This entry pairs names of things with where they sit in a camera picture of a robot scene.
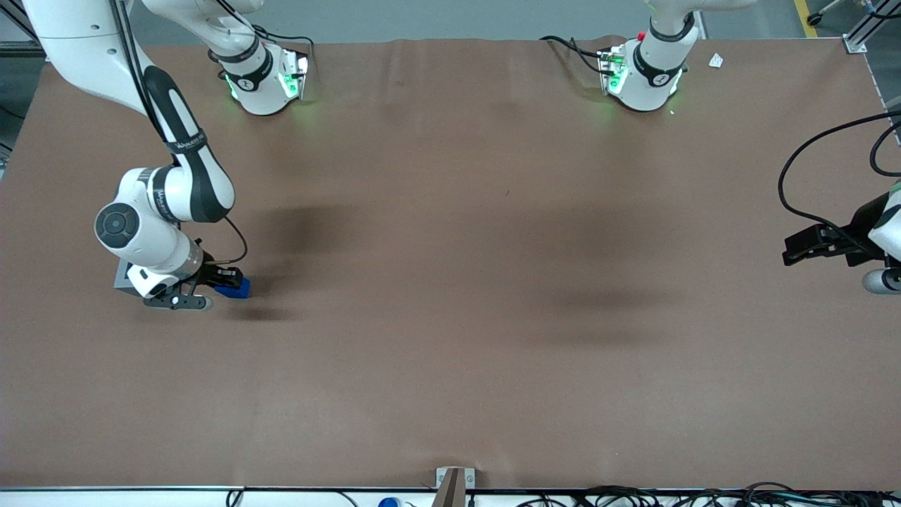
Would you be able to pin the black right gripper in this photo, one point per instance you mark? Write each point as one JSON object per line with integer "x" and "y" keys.
{"x": 212, "y": 274}

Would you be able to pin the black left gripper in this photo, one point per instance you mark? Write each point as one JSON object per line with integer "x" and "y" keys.
{"x": 859, "y": 227}

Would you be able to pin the blue plastic part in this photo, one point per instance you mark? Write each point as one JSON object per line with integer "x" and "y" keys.
{"x": 238, "y": 290}

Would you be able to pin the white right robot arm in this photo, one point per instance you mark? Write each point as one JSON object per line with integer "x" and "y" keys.
{"x": 141, "y": 232}

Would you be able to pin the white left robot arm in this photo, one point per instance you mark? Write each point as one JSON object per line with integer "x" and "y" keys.
{"x": 647, "y": 84}

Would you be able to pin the gray square base block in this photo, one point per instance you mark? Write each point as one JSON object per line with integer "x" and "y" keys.
{"x": 121, "y": 278}

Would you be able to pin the small white paper tag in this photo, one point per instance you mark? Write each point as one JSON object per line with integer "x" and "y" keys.
{"x": 716, "y": 60}

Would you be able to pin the brown table cover sheet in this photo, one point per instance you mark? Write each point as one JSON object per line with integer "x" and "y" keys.
{"x": 450, "y": 282}

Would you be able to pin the black caster wheel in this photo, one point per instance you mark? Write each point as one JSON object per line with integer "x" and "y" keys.
{"x": 814, "y": 19}

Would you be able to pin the blue round cap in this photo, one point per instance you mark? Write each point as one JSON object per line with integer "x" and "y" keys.
{"x": 388, "y": 503}

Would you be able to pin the aluminium frame post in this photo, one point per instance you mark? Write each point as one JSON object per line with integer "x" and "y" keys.
{"x": 855, "y": 44}
{"x": 14, "y": 49}

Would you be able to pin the brown camera mount bar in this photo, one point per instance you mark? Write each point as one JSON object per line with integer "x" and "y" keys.
{"x": 450, "y": 493}

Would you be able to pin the metal mounting bracket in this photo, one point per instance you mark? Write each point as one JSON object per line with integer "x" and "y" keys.
{"x": 470, "y": 479}

